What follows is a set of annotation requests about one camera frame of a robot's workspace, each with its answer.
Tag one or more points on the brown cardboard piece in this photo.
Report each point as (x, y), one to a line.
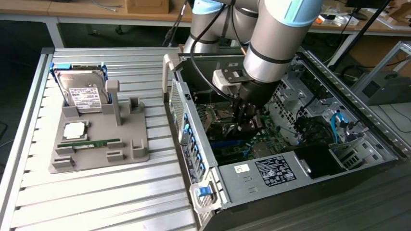
(400, 12)

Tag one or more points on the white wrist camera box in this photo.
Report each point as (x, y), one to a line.
(222, 80)

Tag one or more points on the green RAM stick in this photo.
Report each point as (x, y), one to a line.
(92, 144)

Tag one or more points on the black tripod pole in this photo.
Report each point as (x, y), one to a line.
(359, 33)

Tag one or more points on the silver slotted disk bay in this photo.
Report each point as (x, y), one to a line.
(352, 156)

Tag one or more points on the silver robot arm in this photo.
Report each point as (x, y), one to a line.
(276, 36)

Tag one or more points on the open black PC case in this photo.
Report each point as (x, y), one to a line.
(256, 216)

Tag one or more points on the brown cardboard box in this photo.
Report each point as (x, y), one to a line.
(146, 6)

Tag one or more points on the CPU socket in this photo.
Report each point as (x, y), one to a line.
(223, 111)

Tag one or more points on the blue expansion slot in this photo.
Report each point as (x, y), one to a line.
(224, 144)

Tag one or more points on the grey plastic parts rack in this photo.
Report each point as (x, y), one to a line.
(96, 154)

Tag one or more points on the orange and black box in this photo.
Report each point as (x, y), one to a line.
(327, 18)

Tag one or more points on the black plastic shroud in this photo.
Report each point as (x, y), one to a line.
(319, 161)

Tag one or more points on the silver disk bay cage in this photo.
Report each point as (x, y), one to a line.
(295, 101)

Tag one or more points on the silver CPU chip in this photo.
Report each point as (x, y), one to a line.
(75, 131)

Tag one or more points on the silver chipset heatsink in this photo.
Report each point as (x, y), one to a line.
(263, 149)

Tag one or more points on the aluminium profile frame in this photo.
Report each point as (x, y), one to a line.
(398, 48)

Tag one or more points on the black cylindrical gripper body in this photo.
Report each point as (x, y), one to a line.
(256, 93)

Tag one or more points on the green motherboard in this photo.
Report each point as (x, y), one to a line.
(266, 134)

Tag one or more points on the hard disk in blue carrier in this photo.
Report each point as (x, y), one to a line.
(83, 84)

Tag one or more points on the blue case release latch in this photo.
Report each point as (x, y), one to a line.
(203, 191)

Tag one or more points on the black monitor stand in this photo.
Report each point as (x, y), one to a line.
(359, 14)

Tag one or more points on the grey computer tower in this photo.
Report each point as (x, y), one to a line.
(384, 89)

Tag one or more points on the silver power supply unit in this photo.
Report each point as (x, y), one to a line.
(240, 183)

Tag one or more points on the wooden desk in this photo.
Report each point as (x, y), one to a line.
(32, 8)

